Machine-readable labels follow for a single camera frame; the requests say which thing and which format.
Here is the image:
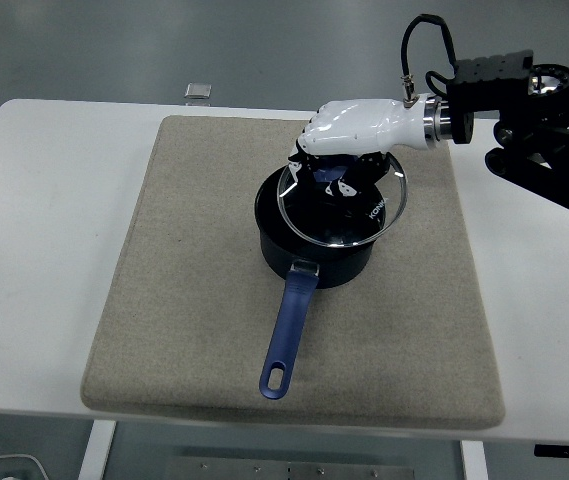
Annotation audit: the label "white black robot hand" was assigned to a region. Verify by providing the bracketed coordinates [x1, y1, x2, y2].
[287, 97, 429, 200]

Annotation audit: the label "glass lid with blue knob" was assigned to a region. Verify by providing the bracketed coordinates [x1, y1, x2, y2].
[276, 149, 409, 249]

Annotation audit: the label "black pot with blue handle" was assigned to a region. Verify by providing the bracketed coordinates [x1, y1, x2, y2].
[253, 167, 385, 400]

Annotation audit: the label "small silver floor plate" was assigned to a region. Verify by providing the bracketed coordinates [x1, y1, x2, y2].
[184, 81, 214, 101]

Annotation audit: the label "beige fabric mat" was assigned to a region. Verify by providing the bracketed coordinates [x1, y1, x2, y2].
[79, 114, 507, 430]

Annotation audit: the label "white table leg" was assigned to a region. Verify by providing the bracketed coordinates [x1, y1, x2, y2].
[458, 439, 489, 480]
[77, 419, 118, 480]

